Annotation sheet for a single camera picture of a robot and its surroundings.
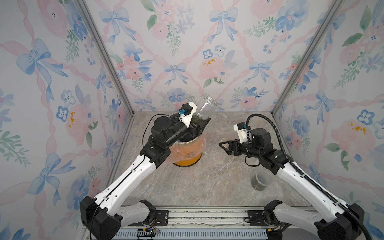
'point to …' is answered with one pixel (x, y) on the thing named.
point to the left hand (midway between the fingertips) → (203, 111)
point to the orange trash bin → (189, 162)
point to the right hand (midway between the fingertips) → (226, 142)
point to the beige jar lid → (224, 139)
